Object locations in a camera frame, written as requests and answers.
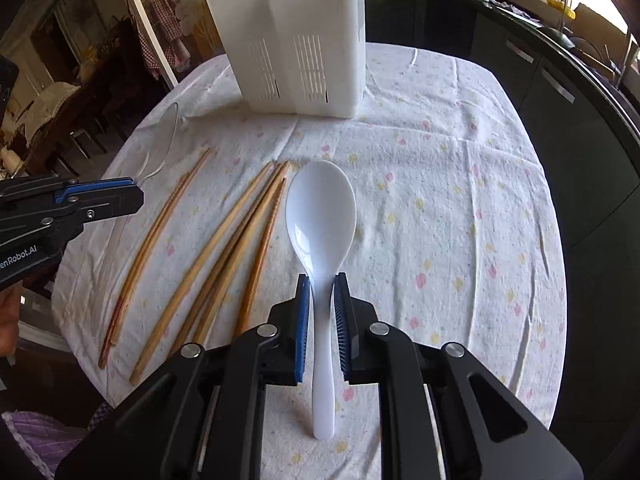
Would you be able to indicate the clear plastic spoon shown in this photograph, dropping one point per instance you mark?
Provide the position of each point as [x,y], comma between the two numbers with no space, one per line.
[167,130]

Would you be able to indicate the white plastic utensil holder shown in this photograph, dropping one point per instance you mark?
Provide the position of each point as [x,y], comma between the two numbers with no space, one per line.
[300,20]

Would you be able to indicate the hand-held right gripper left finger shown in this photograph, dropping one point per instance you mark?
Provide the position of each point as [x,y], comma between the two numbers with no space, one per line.
[300,332]

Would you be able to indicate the white cloth on counter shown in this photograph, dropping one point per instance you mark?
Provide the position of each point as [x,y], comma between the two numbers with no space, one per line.
[500,2]

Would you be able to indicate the black kitchen cabinets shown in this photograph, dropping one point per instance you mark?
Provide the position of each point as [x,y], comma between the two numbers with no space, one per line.
[565,125]

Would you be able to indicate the metal kitchen faucet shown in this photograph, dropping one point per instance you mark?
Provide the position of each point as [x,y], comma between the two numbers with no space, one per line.
[562,0]

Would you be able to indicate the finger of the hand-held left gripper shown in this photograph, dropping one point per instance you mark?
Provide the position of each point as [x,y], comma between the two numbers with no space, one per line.
[115,207]
[100,190]

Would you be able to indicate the white plastic rice spoon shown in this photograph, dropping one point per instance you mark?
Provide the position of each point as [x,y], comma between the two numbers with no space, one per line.
[320,210]

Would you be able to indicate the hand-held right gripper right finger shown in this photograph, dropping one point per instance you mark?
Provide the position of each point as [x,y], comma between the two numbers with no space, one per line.
[342,332]

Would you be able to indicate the red checked hanging apron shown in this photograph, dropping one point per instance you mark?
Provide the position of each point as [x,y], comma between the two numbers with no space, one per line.
[167,15]

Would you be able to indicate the white floral tablecloth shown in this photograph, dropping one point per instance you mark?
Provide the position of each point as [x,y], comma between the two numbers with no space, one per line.
[440,200]

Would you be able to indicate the purple plaid clothing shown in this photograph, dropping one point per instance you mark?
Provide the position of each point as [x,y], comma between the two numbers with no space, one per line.
[35,440]

